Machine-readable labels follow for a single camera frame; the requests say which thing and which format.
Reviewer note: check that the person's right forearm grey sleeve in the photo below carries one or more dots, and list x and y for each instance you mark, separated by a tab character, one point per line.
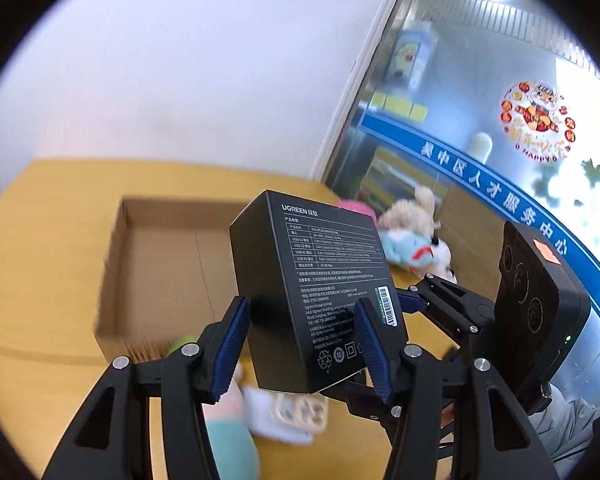
565	425

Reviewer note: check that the beige plush dog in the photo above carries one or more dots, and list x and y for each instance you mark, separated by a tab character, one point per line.
410	210

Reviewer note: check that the beige phone case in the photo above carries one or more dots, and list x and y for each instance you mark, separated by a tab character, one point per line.
305	412

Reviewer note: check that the grey metal door frame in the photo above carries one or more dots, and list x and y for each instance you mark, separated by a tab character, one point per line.
365	75

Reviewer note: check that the wooden desktop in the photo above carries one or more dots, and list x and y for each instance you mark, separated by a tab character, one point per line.
50	240

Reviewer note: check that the blue banner strip on glass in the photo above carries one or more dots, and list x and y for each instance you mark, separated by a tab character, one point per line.
485	175

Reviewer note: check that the yellow sticky note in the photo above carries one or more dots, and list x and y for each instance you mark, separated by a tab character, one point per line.
397	105
418	113
378	100

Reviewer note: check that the light blue plush toy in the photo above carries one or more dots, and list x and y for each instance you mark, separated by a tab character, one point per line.
405	250

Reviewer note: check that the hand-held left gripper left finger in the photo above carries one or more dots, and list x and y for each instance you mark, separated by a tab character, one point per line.
232	350

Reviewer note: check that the cardboard box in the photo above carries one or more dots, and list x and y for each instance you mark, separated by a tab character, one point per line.
170	270

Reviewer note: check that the round festive window sticker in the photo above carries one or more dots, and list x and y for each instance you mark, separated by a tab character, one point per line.
539	120

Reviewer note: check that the pink and teal plush toy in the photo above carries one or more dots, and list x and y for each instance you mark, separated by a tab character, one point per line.
230	440

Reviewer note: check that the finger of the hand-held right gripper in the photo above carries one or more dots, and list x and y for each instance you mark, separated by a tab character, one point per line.
445	300
360	400

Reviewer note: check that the cartoon poster behind glass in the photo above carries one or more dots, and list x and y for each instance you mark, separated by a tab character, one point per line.
411	57

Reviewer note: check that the black product box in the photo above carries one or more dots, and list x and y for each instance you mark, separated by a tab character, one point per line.
310	280

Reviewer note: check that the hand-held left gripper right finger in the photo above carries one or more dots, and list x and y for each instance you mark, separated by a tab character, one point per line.
375	355

